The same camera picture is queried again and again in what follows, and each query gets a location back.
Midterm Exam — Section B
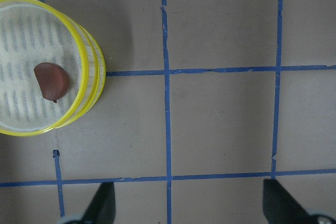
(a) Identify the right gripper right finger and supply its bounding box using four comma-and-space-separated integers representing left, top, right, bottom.
262, 179, 335, 224

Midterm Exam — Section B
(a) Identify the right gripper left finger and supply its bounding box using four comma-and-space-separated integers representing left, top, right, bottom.
81, 182, 116, 223

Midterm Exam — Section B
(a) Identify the yellow steamer basket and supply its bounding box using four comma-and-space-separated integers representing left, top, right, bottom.
1, 0, 88, 136
50, 11, 106, 129

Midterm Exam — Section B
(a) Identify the brown steamed bun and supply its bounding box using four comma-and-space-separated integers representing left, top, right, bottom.
34, 62, 69, 103

